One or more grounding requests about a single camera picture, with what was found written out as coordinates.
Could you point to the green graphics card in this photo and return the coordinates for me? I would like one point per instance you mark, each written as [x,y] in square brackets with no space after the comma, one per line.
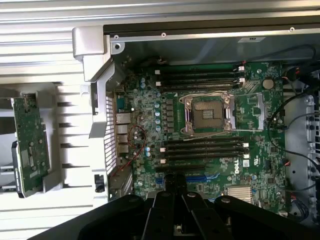
[30,140]

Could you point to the black RAM slot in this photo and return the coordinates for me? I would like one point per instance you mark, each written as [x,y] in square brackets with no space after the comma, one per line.
[200,80]
[200,68]
[200,147]
[200,159]
[200,153]
[200,86]
[200,142]
[200,74]

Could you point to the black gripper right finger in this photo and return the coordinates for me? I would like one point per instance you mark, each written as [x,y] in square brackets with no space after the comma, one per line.
[197,220]

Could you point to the empty CPU socket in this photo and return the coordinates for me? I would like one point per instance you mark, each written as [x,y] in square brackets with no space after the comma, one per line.
[208,112]

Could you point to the silver rear port block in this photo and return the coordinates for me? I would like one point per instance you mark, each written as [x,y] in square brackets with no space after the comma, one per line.
[122,132]

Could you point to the blue expansion slot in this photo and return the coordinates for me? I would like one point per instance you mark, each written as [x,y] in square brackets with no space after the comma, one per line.
[196,179]

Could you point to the white case sticker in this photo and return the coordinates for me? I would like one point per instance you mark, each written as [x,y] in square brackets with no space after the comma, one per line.
[251,39]

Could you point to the green Dell motherboard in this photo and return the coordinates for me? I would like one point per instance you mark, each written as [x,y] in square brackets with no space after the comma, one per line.
[262,150]

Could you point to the metal disk bay cage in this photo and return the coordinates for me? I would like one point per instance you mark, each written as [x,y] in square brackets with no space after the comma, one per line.
[303,117]

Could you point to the black case latch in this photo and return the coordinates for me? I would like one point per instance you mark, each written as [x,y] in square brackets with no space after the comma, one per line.
[99,183]

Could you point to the open grey PC case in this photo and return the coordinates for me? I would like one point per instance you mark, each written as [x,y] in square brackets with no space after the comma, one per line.
[175,50]

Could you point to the silver finned heat sink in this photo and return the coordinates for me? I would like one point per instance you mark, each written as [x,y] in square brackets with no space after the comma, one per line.
[239,193]

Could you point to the silver socket cover frame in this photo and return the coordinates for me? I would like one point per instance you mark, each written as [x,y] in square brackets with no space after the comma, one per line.
[261,112]

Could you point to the grey parts rack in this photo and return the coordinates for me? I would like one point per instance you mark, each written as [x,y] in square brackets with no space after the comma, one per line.
[53,181]

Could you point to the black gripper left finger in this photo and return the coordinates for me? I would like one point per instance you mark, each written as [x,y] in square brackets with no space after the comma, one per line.
[160,212]

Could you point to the black expansion slot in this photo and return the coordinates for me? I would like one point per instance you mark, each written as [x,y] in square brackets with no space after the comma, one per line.
[185,168]

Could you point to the round coin cell battery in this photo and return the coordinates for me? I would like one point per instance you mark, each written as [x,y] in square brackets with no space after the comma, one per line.
[267,83]

